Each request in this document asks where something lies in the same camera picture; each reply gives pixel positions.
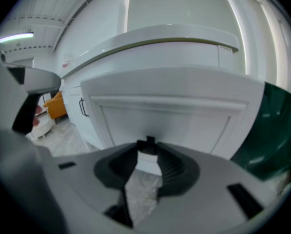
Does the white vanity cabinet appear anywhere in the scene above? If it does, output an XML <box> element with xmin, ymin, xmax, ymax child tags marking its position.
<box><xmin>59</xmin><ymin>42</ymin><xmax>241</xmax><ymax>154</ymax></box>

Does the white drawer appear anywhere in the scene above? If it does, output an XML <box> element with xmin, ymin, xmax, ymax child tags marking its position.
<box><xmin>80</xmin><ymin>66</ymin><xmax>268</xmax><ymax>176</ymax></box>

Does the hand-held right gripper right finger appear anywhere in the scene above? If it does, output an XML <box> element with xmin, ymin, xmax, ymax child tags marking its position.
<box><xmin>131</xmin><ymin>142</ymin><xmax>283</xmax><ymax>234</ymax></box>

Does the white sign with red label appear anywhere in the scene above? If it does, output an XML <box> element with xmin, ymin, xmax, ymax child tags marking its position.
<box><xmin>60</xmin><ymin>58</ymin><xmax>75</xmax><ymax>70</ymax></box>

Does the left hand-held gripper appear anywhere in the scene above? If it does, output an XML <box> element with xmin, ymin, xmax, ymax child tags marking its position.
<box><xmin>4</xmin><ymin>66</ymin><xmax>62</xmax><ymax>135</ymax></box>

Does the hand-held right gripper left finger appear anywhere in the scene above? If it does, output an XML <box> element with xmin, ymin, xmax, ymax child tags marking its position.
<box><xmin>49</xmin><ymin>140</ymin><xmax>139</xmax><ymax>234</ymax></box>

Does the person's left hand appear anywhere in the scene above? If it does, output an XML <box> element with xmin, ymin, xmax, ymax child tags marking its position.
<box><xmin>32</xmin><ymin>105</ymin><xmax>44</xmax><ymax>127</ymax></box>

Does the long ceiling light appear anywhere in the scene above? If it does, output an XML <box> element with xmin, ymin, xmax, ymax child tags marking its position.
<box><xmin>0</xmin><ymin>31</ymin><xmax>35</xmax><ymax>44</ymax></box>

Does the black cabinet door handle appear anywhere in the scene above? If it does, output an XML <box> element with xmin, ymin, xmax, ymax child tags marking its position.
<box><xmin>79</xmin><ymin>97</ymin><xmax>89</xmax><ymax>118</ymax></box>

